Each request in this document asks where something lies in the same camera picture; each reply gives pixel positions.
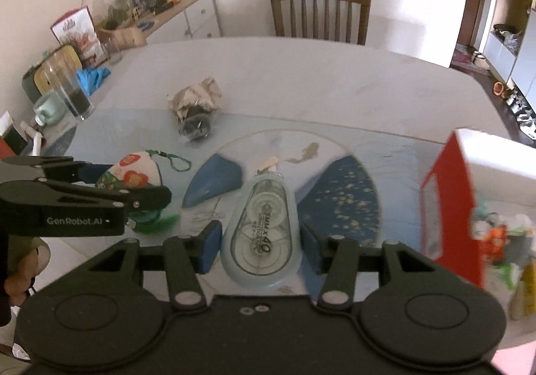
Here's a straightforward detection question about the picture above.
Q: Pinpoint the light blue correction tape dispenser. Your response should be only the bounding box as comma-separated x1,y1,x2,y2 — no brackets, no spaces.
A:
221,171,302,290

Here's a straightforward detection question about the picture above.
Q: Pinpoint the floral fabric sachet green tassel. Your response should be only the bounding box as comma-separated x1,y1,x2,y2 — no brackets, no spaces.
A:
94,149,192,234

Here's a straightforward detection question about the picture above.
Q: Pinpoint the dark bag of seeds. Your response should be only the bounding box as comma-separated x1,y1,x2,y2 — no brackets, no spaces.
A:
179,114,213,141

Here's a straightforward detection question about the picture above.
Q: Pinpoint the silver snack wrapper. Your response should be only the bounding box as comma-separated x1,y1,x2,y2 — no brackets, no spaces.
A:
167,77,222,121

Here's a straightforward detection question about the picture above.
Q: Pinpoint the red orange small toy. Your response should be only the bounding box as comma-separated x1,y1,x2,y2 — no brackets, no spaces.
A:
481,225,507,263

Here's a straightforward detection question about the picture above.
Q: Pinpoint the person's left hand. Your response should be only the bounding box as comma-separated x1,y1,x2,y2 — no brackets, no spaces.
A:
4,238,51,306

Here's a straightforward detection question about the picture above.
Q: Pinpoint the mint green mug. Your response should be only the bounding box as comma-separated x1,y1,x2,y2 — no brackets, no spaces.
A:
33,91,67,127

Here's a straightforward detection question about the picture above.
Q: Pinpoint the blue cloth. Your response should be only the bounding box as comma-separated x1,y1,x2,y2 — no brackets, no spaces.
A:
76,67,111,97

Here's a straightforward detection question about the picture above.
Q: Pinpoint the clear drinking glass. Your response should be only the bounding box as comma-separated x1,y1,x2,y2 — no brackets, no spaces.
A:
42,59,94,122

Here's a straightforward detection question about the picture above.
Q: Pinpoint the red and white cardboard box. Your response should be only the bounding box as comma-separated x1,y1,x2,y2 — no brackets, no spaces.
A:
420,129,535,318

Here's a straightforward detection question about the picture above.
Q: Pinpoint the white drawer sideboard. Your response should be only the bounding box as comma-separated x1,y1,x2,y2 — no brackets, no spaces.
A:
96,0,222,50

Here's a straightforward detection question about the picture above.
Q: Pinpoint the brown wooden chair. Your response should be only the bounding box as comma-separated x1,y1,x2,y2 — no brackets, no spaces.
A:
271,0,372,46

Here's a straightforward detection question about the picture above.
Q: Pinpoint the white wall cabinet unit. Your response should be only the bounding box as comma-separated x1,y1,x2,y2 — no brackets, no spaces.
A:
483,8,536,108

